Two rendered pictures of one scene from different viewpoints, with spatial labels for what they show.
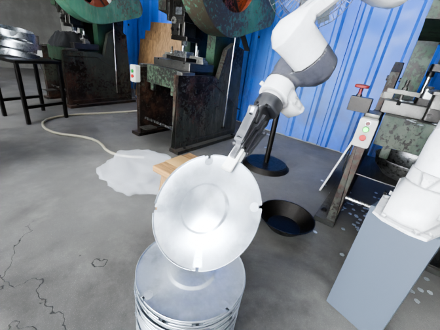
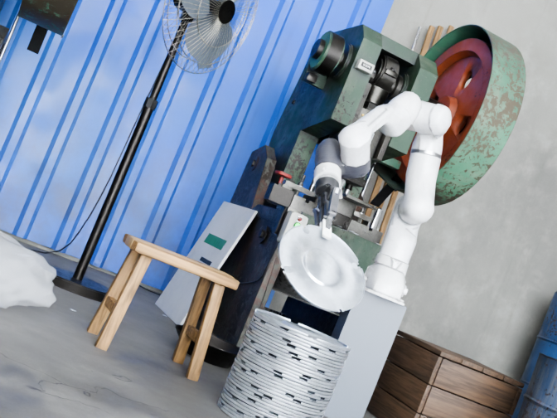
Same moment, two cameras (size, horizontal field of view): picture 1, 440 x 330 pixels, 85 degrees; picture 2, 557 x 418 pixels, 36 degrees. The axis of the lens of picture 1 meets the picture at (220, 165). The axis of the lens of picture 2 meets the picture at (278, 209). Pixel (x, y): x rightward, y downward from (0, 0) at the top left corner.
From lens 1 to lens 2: 2.30 m
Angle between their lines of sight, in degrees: 58
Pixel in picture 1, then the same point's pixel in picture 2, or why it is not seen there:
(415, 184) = (388, 266)
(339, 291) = not seen: hidden behind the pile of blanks
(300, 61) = (359, 161)
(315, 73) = (362, 170)
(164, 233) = (302, 289)
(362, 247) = (351, 332)
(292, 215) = not seen: hidden behind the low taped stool
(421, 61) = (303, 154)
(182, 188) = (297, 252)
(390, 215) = (380, 290)
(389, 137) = not seen: hidden behind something
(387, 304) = (370, 380)
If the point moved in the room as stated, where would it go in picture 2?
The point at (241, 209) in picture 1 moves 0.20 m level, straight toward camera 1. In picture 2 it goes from (348, 268) to (400, 289)
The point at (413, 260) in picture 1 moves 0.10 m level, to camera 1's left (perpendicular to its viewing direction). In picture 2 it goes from (389, 329) to (376, 324)
